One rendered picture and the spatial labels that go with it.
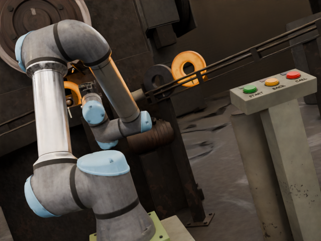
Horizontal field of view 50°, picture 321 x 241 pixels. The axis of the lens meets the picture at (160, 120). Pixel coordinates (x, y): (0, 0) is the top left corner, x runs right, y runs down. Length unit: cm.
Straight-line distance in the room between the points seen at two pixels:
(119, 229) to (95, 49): 50
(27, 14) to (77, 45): 70
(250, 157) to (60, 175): 67
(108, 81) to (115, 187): 39
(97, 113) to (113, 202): 45
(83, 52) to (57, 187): 38
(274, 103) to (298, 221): 38
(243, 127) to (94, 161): 59
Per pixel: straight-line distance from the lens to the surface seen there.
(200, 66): 150
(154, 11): 597
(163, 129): 157
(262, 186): 127
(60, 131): 94
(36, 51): 102
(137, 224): 86
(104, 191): 82
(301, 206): 119
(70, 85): 172
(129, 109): 116
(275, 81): 111
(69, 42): 100
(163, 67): 156
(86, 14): 174
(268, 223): 134
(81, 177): 84
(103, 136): 126
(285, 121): 111
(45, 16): 166
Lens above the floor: 71
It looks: 7 degrees down
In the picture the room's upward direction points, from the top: 17 degrees counter-clockwise
